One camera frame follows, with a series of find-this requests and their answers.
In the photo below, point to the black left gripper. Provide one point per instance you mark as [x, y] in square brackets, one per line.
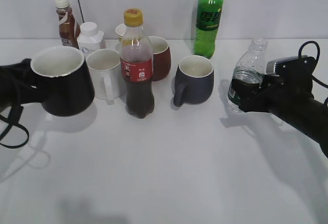
[18, 85]

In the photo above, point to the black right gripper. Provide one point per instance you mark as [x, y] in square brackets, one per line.
[288, 97]

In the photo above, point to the clear water bottle green label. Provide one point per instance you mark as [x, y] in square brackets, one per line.
[250, 67]

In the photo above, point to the black mug white interior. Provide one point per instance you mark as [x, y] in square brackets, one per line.
[62, 82]

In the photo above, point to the small yellow white cup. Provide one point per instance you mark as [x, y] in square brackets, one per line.
[120, 31]

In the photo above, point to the dark blue grey mug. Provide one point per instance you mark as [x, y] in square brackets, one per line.
[194, 81]

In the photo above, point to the brown coffee drink bottle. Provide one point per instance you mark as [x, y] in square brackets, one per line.
[69, 29]

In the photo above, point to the dark red mug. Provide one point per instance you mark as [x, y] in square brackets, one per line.
[161, 57]

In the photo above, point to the white plastic bottle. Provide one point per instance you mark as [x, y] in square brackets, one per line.
[90, 38]

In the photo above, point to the white ceramic mug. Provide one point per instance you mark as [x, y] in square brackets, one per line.
[105, 70]

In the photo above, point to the green soda bottle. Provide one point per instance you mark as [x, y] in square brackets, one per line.
[207, 24]

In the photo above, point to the cola bottle yellow cap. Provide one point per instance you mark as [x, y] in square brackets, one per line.
[136, 58]

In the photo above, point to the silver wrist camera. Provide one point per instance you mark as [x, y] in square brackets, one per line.
[290, 65]

